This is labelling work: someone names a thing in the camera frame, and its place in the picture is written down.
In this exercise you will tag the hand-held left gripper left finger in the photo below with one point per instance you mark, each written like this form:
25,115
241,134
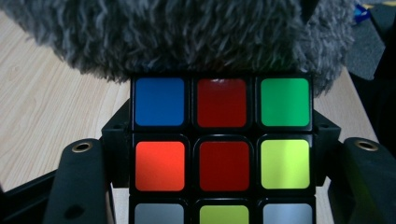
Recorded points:
120,149

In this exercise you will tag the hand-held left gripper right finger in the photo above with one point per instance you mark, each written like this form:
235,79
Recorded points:
325,140

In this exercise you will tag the multicoloured puzzle cube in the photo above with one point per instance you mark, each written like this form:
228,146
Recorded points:
222,140

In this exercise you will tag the grey fuzzy cloth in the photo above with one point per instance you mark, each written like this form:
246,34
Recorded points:
174,34

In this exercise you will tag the black yellow striped stand base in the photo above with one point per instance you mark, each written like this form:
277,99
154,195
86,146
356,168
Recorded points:
384,15

